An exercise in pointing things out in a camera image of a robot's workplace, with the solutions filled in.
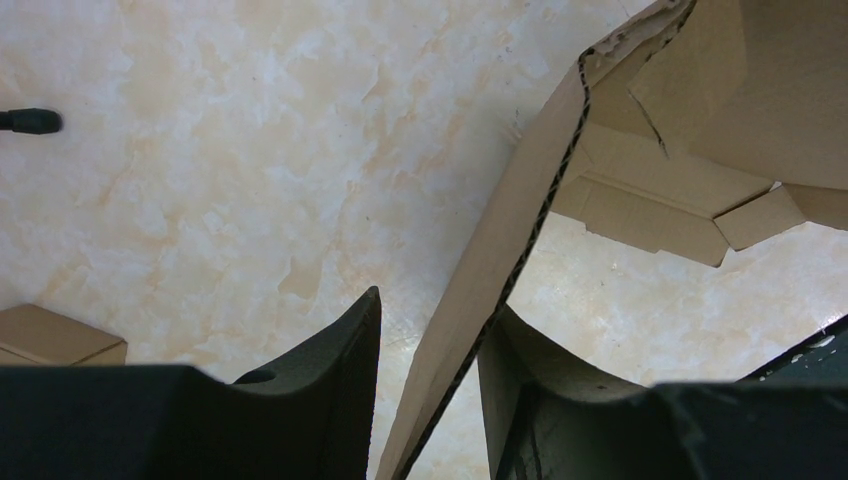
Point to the brown cardboard box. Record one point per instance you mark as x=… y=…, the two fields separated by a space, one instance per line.
x=31 y=335
x=689 y=169

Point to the folded brown cardboard box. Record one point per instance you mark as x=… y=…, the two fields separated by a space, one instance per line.
x=31 y=335

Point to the black camera tripod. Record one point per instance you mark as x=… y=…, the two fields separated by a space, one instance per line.
x=33 y=121

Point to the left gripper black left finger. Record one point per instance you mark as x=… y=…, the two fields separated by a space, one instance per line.
x=307 y=414

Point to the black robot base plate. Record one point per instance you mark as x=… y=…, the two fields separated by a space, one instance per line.
x=820 y=357

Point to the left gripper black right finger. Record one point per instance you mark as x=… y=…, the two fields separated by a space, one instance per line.
x=549 y=414

